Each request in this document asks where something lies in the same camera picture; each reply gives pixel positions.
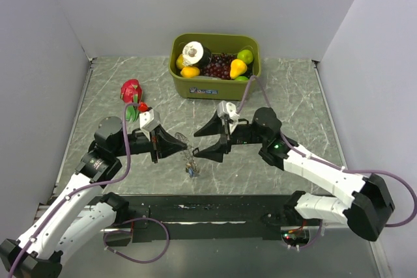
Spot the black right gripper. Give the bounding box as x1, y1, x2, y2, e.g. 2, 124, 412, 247
194, 108, 267, 163

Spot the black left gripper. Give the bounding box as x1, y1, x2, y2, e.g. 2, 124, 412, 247
113, 123, 187, 163

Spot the large silver toothed keyring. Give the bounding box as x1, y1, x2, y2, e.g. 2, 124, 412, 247
175, 132, 199, 176

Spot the blue tag key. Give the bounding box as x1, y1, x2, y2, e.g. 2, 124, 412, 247
186, 167, 197, 178

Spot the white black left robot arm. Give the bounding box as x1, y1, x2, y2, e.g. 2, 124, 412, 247
1, 113, 187, 277

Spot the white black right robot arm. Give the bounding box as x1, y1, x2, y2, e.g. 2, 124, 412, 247
193, 102, 395, 242

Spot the olive green plastic bin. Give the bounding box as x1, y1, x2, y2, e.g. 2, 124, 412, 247
169, 33, 261, 100

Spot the red dragon fruit toy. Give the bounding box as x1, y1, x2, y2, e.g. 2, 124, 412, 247
120, 79, 143, 122

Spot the green fruit toy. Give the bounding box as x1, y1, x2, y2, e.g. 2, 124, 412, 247
235, 76, 249, 81

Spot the orange yellow mango toy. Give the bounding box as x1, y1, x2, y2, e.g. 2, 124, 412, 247
180, 66, 200, 78

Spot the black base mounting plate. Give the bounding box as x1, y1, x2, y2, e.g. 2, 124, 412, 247
97, 195, 330, 243

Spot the dark red grape bunch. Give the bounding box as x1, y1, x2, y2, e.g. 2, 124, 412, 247
200, 53, 235, 80

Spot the yellow pear toy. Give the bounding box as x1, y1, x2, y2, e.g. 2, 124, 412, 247
230, 59, 248, 79

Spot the yellow lemon toy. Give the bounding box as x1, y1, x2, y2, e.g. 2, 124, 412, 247
175, 54, 184, 70

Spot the white black cylinder roll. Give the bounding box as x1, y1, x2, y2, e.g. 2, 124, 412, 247
182, 41, 212, 68

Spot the green lime toy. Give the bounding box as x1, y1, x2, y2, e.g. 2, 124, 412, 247
237, 49, 254, 64

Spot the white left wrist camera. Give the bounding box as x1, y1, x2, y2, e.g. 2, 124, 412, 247
139, 109, 161, 142

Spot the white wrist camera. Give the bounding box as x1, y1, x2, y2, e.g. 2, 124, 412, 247
139, 109, 161, 142
216, 100, 240, 134

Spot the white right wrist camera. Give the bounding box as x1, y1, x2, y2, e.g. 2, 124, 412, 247
216, 100, 240, 134

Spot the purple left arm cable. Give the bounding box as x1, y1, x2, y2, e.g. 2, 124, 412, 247
6, 102, 144, 278

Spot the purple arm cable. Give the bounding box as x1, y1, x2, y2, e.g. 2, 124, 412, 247
236, 75, 417, 228
6, 102, 144, 278

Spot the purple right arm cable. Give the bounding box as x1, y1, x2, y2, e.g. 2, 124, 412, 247
236, 75, 417, 228

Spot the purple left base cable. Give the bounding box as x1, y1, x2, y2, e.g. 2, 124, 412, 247
102, 217, 170, 264

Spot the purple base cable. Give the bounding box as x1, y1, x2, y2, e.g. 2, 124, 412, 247
102, 217, 170, 264
286, 219, 326, 253

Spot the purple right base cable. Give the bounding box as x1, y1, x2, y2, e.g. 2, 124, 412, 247
286, 219, 326, 253

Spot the aluminium rail frame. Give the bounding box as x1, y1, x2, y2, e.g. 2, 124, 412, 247
33, 201, 98, 225

